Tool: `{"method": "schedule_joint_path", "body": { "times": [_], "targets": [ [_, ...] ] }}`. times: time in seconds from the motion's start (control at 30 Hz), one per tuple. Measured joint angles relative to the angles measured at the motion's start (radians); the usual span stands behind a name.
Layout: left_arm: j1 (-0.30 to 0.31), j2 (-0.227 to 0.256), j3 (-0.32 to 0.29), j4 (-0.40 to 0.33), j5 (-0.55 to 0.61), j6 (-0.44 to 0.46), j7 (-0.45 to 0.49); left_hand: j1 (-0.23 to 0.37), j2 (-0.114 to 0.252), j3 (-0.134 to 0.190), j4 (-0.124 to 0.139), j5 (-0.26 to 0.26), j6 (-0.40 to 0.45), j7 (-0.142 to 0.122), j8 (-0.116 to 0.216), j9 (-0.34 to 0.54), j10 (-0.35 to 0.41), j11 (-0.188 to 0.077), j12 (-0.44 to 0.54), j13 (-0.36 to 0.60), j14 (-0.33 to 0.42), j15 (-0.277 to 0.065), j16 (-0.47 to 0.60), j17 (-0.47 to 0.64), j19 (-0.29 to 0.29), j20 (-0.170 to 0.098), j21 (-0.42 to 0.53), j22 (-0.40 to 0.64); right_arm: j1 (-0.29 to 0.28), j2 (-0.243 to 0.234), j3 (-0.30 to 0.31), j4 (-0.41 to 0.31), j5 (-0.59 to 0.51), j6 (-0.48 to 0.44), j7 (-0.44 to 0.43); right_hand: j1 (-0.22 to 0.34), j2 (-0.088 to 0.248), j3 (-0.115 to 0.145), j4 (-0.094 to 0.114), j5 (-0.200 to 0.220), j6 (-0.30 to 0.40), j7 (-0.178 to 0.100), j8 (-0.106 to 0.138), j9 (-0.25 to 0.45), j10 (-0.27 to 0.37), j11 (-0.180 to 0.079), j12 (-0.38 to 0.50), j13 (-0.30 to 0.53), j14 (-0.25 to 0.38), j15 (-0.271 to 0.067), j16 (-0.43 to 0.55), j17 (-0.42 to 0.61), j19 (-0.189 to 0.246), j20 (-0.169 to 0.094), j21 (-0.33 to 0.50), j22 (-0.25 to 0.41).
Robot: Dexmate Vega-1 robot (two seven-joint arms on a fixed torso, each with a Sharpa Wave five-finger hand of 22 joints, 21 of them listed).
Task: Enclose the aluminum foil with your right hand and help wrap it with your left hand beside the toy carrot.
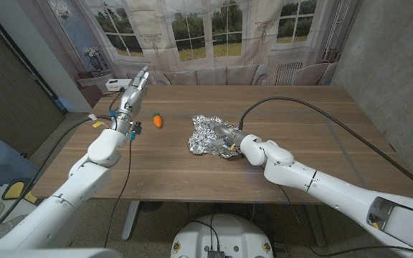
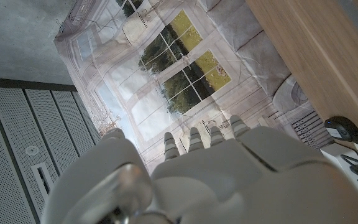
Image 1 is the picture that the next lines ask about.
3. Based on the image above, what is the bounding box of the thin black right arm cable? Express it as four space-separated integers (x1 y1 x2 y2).
277 184 413 257

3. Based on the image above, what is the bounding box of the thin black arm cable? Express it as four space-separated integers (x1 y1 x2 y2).
277 184 413 257
104 138 133 248

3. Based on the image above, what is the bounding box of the yellow and black pad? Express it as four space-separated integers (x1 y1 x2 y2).
1 178 38 205

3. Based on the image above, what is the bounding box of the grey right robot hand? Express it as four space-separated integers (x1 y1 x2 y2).
213 124 249 150

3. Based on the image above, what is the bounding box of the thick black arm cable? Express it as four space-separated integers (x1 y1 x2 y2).
239 96 413 200
0 115 116 248

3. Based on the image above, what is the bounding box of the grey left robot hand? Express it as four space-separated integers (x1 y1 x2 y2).
111 66 150 135

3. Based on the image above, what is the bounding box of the printed window room backdrop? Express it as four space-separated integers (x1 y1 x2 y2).
47 0 364 87

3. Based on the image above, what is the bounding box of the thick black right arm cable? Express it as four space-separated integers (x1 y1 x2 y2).
239 96 413 200

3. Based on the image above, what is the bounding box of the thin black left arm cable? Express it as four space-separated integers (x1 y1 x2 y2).
104 138 133 248

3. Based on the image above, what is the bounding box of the white power strip box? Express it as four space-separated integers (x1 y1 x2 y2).
105 78 134 92

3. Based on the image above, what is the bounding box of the thin black table cable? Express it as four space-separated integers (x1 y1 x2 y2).
108 91 123 113

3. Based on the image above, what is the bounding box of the aluminum foil sheet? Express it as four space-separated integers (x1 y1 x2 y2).
188 115 243 159

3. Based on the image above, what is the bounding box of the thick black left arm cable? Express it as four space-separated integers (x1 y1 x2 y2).
0 115 116 248

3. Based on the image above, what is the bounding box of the grey table leg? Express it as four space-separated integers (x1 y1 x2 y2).
121 200 140 241
303 204 328 248

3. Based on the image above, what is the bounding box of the white robot torso base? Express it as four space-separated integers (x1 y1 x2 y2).
170 214 275 258

